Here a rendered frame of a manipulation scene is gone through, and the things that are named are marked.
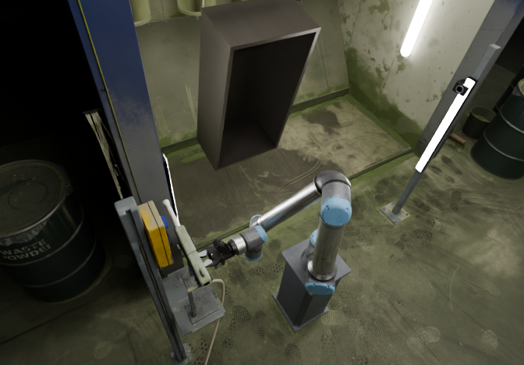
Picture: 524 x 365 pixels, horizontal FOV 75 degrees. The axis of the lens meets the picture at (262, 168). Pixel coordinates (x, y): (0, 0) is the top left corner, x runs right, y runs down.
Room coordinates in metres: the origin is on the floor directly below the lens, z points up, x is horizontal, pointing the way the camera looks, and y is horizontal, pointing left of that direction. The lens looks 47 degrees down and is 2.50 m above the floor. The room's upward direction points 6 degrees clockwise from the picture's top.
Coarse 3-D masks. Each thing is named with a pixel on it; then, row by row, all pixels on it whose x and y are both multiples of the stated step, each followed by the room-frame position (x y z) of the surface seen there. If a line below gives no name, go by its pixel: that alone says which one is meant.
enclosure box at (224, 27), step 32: (256, 0) 2.11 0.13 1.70; (288, 0) 2.19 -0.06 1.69; (224, 32) 1.74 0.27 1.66; (256, 32) 1.81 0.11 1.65; (288, 32) 1.87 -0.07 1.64; (224, 64) 1.69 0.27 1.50; (256, 64) 2.26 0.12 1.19; (288, 64) 2.19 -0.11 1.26; (224, 96) 1.70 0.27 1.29; (256, 96) 2.36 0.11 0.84; (288, 96) 2.15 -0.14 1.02; (224, 128) 2.25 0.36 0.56; (256, 128) 2.35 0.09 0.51; (224, 160) 1.95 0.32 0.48
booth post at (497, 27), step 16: (496, 0) 2.81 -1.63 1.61; (512, 0) 2.72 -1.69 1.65; (496, 16) 2.76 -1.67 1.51; (512, 16) 2.67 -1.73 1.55; (480, 32) 2.80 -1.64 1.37; (496, 32) 2.71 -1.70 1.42; (512, 32) 2.76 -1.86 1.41; (480, 48) 2.74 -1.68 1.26; (464, 64) 2.79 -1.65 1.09; (480, 80) 2.74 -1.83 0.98; (448, 96) 2.77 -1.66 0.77; (432, 128) 2.76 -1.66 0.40; (416, 144) 2.81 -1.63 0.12
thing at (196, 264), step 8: (168, 200) 1.00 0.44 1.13; (168, 208) 0.95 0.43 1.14; (176, 224) 0.87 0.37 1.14; (176, 232) 0.82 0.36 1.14; (184, 232) 0.82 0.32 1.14; (184, 240) 0.78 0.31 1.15; (184, 248) 0.75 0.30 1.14; (192, 248) 0.75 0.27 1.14; (192, 256) 0.71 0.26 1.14; (192, 264) 0.67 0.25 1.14; (200, 264) 0.68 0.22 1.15; (200, 272) 0.64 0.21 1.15; (200, 280) 0.61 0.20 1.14; (208, 280) 0.61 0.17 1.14
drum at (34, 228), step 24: (0, 168) 1.31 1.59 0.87; (72, 192) 1.25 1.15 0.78; (48, 216) 1.00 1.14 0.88; (72, 216) 1.12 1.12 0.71; (0, 240) 0.85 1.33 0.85; (24, 240) 0.88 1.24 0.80; (48, 240) 0.95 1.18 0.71; (72, 240) 1.04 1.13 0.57; (96, 240) 1.20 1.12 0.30; (0, 264) 0.86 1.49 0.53; (24, 264) 0.84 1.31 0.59; (48, 264) 0.90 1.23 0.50; (72, 264) 0.97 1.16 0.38; (96, 264) 1.09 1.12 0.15; (24, 288) 0.86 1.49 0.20; (48, 288) 0.85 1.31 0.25; (72, 288) 0.91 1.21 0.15
